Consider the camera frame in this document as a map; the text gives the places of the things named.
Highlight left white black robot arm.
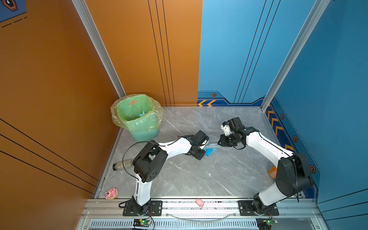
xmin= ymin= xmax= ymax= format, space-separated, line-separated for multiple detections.
xmin=132 ymin=130 xmax=209 ymax=209

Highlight green circuit board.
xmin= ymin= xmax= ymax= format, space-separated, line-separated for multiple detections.
xmin=256 ymin=219 xmax=278 ymax=230
xmin=132 ymin=218 xmax=154 ymax=230

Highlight clear yellow bin liner bag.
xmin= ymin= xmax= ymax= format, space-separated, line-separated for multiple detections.
xmin=110 ymin=93 xmax=164 ymax=131

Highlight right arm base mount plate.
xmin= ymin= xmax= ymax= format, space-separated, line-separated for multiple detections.
xmin=238 ymin=200 xmax=279 ymax=216

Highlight small blue paper scrap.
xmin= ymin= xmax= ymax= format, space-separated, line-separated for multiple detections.
xmin=205 ymin=148 xmax=214 ymax=157

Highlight grey-blue plastic dustpan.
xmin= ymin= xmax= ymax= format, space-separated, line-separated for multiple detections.
xmin=204 ymin=143 xmax=220 ymax=158

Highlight green plastic trash bin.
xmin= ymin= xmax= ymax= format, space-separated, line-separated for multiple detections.
xmin=116 ymin=94 xmax=161 ymax=142

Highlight right green circuit board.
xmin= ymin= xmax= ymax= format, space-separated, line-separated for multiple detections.
xmin=256 ymin=219 xmax=278 ymax=230

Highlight left green circuit board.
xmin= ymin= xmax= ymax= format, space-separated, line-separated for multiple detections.
xmin=132 ymin=218 xmax=154 ymax=230

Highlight pink doughnut toy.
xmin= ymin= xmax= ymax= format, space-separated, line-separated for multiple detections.
xmin=105 ymin=188 xmax=118 ymax=200

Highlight aluminium front rail frame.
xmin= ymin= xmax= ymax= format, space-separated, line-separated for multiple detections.
xmin=76 ymin=196 xmax=328 ymax=230

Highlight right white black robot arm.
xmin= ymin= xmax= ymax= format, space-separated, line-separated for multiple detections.
xmin=218 ymin=117 xmax=314 ymax=215

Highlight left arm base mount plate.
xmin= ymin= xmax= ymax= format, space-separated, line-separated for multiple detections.
xmin=119 ymin=199 xmax=163 ymax=217

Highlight pink toy on rail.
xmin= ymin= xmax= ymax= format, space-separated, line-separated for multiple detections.
xmin=195 ymin=198 xmax=205 ymax=208

